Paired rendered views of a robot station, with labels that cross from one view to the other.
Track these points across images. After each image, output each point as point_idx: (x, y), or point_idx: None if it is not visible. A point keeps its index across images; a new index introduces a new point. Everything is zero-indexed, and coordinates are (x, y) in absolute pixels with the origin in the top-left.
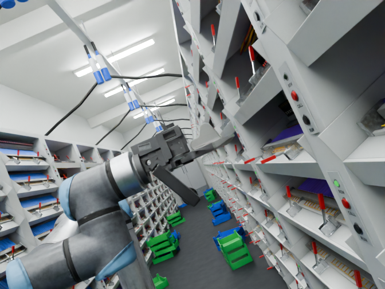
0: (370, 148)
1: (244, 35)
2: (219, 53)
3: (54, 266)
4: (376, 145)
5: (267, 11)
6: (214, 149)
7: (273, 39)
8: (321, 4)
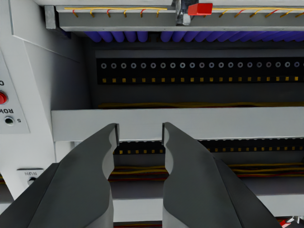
0: None
1: (277, 178)
2: (277, 207)
3: None
4: None
5: (6, 175)
6: (170, 153)
7: (15, 156)
8: None
